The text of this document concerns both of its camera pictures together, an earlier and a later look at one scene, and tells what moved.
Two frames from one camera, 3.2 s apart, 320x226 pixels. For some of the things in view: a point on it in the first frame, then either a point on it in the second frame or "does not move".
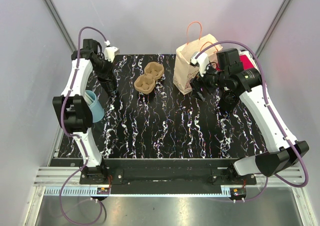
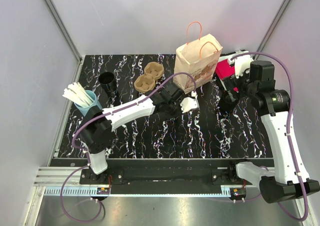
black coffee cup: [229, 99] does not move
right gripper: [196, 84] to [232, 82]
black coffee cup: [109, 84] does not move
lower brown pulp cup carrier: [145, 83] does not move
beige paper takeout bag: [184, 72] does not move
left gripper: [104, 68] to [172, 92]
